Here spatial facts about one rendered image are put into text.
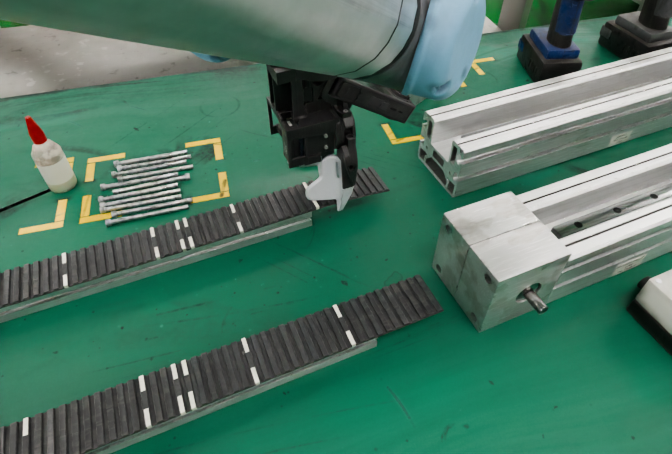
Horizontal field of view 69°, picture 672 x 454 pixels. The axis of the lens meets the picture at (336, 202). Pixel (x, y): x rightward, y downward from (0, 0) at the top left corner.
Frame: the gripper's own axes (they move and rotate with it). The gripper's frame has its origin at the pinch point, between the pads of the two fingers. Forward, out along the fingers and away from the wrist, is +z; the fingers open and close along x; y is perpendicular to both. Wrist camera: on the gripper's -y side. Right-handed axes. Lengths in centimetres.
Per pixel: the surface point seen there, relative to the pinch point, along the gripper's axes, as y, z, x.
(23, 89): 66, 60, -157
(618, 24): -68, -1, -19
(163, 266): 23.5, 2.3, 2.3
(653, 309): -23.7, 0.1, 30.4
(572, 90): -40.3, -3.6, -2.1
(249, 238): 12.8, 2.2, 2.2
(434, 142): -16.2, -1.0, -2.0
